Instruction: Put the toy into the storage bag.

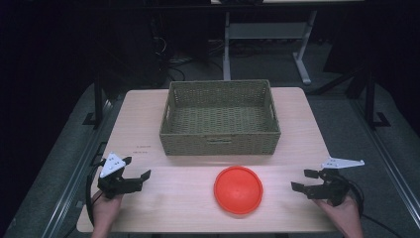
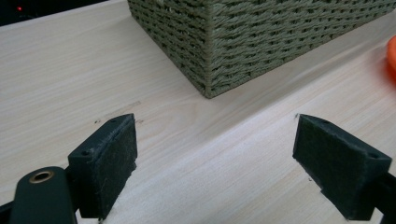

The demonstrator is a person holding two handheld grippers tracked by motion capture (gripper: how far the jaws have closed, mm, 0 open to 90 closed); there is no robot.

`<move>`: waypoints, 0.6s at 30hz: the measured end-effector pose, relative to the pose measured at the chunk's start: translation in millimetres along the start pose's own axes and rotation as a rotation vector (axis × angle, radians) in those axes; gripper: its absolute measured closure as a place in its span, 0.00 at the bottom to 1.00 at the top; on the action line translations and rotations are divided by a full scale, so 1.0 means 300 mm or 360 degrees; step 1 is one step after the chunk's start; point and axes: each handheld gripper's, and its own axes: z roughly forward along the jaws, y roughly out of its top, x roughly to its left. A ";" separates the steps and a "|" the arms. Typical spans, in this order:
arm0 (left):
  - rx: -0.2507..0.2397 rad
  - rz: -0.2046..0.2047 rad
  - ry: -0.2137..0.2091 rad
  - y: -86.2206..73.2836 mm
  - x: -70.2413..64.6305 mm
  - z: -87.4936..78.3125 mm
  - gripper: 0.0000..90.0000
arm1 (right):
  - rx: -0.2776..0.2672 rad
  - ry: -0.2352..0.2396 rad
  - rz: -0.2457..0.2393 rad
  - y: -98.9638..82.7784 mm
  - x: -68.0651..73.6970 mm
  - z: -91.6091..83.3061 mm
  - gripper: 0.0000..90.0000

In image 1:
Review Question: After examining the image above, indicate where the tangle of floor cables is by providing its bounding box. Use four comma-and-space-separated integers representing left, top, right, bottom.
164, 38, 226, 82

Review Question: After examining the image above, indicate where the person's left hand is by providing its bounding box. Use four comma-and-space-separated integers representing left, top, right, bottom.
91, 189, 124, 232

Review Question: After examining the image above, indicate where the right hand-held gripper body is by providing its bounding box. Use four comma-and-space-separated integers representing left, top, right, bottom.
304, 157, 367, 208

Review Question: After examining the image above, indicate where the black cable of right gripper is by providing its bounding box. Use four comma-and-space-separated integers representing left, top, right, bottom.
336, 174, 403, 238

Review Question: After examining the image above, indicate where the black metal stand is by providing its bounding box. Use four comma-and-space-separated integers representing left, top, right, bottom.
82, 70, 115, 128
362, 70, 391, 129

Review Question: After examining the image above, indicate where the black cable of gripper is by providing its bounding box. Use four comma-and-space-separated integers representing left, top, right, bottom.
336, 174, 403, 238
85, 158, 107, 229

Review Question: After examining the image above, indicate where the round orange plastic disc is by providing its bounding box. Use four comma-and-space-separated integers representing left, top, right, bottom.
213, 165, 264, 216

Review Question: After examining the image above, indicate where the person's right hand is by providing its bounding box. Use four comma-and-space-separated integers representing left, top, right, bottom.
314, 195, 364, 234

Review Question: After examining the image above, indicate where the green woven basket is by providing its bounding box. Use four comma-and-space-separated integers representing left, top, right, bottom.
158, 78, 282, 157

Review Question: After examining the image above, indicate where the grey metal rail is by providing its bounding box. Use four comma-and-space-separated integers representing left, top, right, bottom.
41, 95, 128, 238
350, 98, 420, 229

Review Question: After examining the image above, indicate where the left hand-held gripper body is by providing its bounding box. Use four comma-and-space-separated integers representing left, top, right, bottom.
96, 151, 144, 200

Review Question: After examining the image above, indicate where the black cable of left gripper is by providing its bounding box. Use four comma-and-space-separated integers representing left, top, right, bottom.
85, 158, 107, 229

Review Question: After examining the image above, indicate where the white metal desk frame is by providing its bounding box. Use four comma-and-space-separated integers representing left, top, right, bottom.
222, 9, 319, 86

